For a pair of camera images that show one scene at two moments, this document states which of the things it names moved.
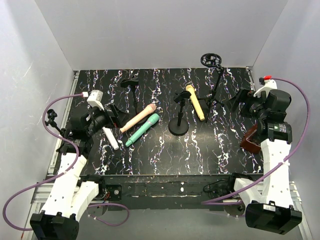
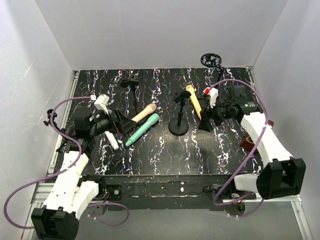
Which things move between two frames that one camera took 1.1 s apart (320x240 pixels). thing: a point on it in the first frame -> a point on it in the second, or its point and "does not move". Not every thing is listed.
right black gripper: [245, 102] -> [207, 115]
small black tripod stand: [51, 115] does not move
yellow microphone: [191, 89] does not move
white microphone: [111, 137] does not move
